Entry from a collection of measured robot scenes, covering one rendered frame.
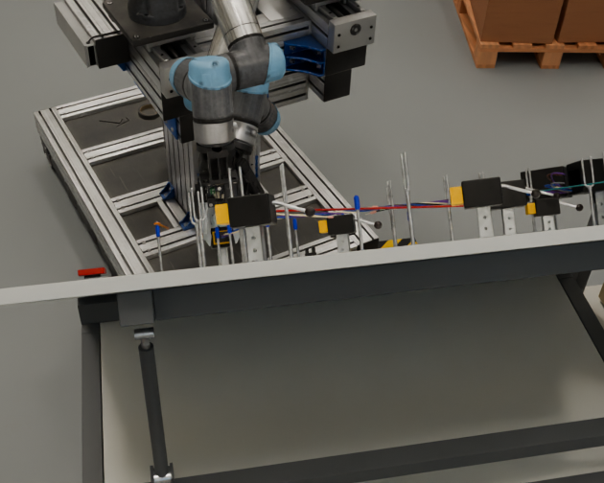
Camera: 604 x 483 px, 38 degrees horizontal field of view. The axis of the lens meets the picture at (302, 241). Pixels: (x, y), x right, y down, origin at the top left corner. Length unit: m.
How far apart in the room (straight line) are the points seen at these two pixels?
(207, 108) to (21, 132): 2.48
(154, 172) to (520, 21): 1.97
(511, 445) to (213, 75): 0.84
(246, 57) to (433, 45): 2.95
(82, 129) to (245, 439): 2.06
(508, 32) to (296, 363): 2.80
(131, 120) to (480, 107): 1.61
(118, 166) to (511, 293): 1.77
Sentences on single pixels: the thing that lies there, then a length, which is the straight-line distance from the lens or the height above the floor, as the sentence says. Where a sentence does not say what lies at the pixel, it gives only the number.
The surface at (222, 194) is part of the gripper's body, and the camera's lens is 1.64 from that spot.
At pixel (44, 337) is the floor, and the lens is 3.11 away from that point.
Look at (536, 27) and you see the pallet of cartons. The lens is 4.45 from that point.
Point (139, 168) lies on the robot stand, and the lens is 3.39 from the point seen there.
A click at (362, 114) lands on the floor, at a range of 4.04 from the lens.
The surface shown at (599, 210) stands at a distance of 1.85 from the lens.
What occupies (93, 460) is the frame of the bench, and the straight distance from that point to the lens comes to 1.82.
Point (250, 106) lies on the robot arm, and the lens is 1.87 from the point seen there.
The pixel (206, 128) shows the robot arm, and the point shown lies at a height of 1.36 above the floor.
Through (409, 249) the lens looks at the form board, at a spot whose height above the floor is 1.60.
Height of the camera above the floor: 2.31
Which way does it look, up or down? 43 degrees down
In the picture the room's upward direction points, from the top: 3 degrees clockwise
